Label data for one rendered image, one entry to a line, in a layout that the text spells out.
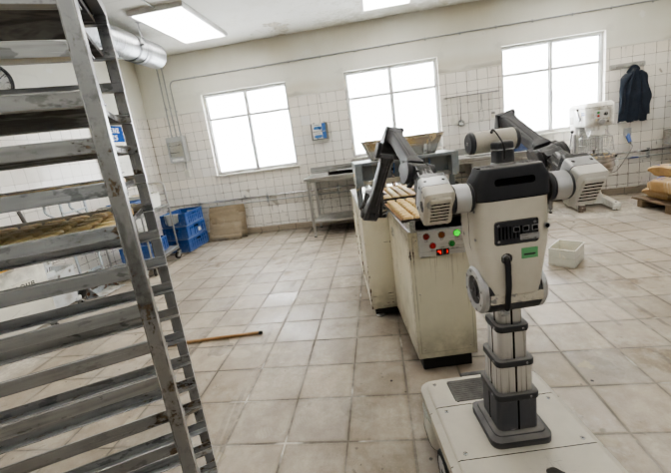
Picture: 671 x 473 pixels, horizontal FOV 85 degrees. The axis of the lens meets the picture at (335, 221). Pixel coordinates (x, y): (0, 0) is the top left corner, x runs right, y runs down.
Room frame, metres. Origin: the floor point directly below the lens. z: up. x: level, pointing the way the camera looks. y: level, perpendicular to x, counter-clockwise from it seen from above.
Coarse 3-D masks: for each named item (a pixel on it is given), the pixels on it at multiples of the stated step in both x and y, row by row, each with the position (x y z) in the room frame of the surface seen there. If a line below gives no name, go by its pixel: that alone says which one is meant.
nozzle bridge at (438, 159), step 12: (420, 156) 2.54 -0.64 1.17; (432, 156) 2.54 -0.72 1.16; (444, 156) 2.62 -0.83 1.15; (456, 156) 2.54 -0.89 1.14; (360, 168) 2.55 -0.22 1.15; (372, 168) 2.63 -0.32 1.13; (396, 168) 2.63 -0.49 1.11; (444, 168) 2.62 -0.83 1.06; (456, 168) 2.54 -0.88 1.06; (360, 180) 2.55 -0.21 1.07; (372, 180) 2.61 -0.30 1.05; (396, 180) 2.58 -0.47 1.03; (360, 192) 2.65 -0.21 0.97; (360, 204) 2.65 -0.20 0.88
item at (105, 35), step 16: (112, 48) 1.16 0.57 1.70; (112, 64) 1.16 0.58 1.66; (112, 80) 1.15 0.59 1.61; (128, 112) 1.16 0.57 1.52; (128, 128) 1.16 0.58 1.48; (128, 144) 1.15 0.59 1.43; (144, 192) 1.16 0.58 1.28; (160, 240) 1.16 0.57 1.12; (160, 272) 1.15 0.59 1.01; (176, 304) 1.16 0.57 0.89; (176, 320) 1.16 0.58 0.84; (192, 368) 1.16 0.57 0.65; (192, 400) 1.15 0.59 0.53; (208, 432) 1.17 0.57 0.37
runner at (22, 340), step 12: (108, 312) 0.74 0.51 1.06; (120, 312) 0.74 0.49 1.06; (132, 312) 0.75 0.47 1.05; (60, 324) 0.71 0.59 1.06; (72, 324) 0.71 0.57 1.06; (84, 324) 0.72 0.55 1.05; (96, 324) 0.73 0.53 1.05; (108, 324) 0.73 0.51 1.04; (12, 336) 0.68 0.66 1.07; (24, 336) 0.68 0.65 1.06; (36, 336) 0.69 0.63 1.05; (48, 336) 0.70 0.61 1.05; (60, 336) 0.70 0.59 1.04; (0, 348) 0.67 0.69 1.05; (12, 348) 0.68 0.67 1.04
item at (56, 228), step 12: (84, 216) 1.06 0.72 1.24; (96, 216) 1.02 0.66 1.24; (108, 216) 1.06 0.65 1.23; (12, 228) 1.00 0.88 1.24; (24, 228) 0.97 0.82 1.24; (36, 228) 0.99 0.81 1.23; (48, 228) 0.91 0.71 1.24; (60, 228) 0.87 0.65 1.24; (72, 228) 0.84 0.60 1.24; (84, 228) 0.82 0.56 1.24; (96, 228) 0.79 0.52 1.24; (0, 240) 0.81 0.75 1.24; (12, 240) 0.77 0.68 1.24; (24, 240) 0.78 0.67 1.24
